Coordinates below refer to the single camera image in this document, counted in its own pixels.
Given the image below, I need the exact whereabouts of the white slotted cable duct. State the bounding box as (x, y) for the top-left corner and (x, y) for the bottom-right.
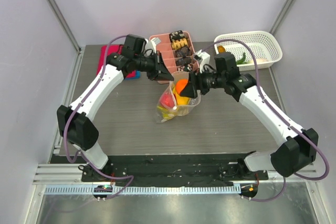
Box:
(44, 184), (241, 195)

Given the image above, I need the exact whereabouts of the clear polka dot zip bag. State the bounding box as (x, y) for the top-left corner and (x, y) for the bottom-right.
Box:
(156, 71), (201, 116)

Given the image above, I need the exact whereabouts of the yellow patterned sock roll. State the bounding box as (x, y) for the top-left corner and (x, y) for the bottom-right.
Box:
(171, 38), (188, 50)

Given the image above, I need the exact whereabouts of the red apple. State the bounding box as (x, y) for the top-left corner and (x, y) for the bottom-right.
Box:
(159, 93), (175, 109)

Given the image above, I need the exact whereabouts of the yellow bell pepper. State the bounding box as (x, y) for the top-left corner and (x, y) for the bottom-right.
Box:
(175, 94), (190, 105)

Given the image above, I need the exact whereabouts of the white radish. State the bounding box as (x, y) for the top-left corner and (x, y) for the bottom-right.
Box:
(247, 58), (268, 64)

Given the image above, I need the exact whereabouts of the dark floral sock roll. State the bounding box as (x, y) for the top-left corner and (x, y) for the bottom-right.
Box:
(175, 57), (192, 66)

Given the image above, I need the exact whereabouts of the black white dotted sock roll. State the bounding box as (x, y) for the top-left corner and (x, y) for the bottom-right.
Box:
(177, 64), (193, 72)

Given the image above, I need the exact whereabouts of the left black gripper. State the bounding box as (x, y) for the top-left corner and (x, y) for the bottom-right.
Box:
(134, 50), (174, 81)

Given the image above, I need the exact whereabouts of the dark brown sock roll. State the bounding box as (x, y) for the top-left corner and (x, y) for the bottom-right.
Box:
(175, 47), (192, 58)

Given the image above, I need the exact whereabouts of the black patterned sock roll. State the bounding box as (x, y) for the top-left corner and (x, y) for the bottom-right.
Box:
(169, 30), (185, 42)

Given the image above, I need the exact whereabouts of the yellow banana bunch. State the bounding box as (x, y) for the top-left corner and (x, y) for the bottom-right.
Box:
(156, 105), (177, 123)

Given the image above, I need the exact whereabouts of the orange fruit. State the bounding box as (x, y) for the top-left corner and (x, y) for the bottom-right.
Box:
(175, 79), (188, 95)

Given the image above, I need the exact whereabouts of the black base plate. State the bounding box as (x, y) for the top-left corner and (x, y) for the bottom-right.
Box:
(78, 153), (268, 187)

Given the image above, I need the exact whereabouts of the brown kiwi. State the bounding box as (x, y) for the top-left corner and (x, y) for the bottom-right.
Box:
(217, 45), (226, 53)

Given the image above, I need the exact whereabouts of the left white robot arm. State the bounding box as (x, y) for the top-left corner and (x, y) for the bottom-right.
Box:
(57, 34), (174, 182)

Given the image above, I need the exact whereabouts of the pink divided organizer tray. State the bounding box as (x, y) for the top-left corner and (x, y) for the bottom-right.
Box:
(149, 31), (199, 74)

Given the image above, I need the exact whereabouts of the blue folded cloth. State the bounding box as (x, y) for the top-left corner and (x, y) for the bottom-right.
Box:
(125, 70), (140, 80)

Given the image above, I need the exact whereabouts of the red folded cloth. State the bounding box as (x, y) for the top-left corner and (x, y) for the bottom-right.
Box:
(97, 45), (137, 78)

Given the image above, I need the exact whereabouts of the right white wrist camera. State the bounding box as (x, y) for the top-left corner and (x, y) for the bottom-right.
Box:
(194, 50), (211, 73)

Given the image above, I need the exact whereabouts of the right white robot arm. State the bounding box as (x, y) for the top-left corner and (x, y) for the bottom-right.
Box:
(180, 52), (318, 179)

